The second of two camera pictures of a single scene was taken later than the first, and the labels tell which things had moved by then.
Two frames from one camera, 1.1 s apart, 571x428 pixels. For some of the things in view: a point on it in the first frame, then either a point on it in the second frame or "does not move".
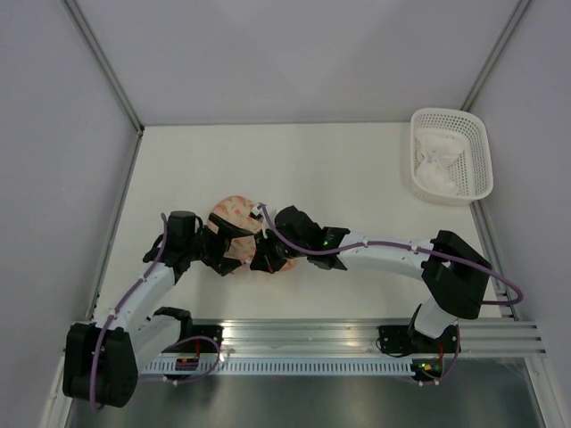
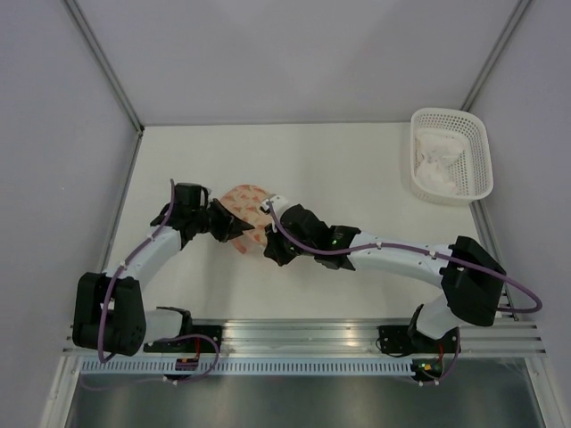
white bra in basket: x=435 y=154 does not move
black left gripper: x=219 y=264 to x=230 y=226
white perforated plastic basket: x=450 y=160 does not move
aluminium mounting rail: x=476 y=337 does not move
